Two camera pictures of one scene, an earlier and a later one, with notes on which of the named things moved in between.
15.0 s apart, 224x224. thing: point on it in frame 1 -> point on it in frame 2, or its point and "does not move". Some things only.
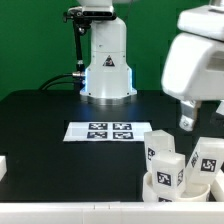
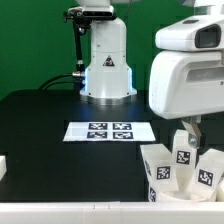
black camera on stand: x=82 y=18 does not move
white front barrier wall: x=113 y=212 does not move
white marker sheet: x=106 y=131 does not move
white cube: x=205 y=162 -> x=184 y=159
